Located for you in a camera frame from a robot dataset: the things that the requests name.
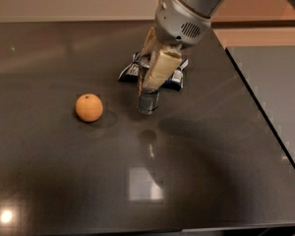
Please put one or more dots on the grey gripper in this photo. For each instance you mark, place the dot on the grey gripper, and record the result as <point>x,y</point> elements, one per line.
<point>177,24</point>

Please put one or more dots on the silver redbull can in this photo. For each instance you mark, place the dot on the silver redbull can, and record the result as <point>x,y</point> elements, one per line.
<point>147,99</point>

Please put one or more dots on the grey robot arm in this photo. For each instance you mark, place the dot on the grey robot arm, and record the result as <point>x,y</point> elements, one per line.
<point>204,8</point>

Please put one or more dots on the blue white snack bag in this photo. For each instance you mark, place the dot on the blue white snack bag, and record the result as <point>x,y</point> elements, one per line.
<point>176,81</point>

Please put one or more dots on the orange fruit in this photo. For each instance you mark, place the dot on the orange fruit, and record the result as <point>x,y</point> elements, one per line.
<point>89,107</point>

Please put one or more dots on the grey side table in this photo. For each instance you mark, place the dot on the grey side table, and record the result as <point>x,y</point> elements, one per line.
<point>268,72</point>

